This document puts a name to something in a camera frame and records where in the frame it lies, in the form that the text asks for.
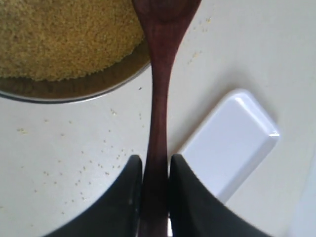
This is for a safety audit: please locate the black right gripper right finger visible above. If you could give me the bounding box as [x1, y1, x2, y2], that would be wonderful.
[169, 155, 267, 237]

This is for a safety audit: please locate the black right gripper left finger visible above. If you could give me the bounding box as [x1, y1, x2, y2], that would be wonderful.
[48, 155, 142, 237]

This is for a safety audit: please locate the dark wooden spoon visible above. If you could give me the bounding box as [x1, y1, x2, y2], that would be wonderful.
[133, 0, 201, 237]

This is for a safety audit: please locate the white rectangular plastic tray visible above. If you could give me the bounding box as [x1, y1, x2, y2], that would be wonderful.
[179, 89, 280, 203]

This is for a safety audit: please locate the steel bowl of yellow millet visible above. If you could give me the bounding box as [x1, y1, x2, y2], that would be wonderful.
[0, 0, 150, 104]

